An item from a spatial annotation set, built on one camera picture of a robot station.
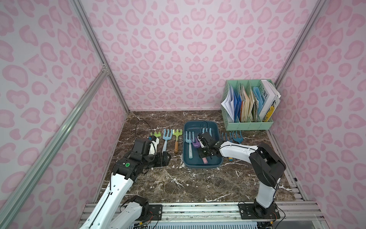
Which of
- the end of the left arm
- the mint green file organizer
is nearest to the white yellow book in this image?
the mint green file organizer

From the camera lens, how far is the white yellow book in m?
0.95

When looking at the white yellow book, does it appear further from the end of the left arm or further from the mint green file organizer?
the end of the left arm

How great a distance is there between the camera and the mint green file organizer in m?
0.96
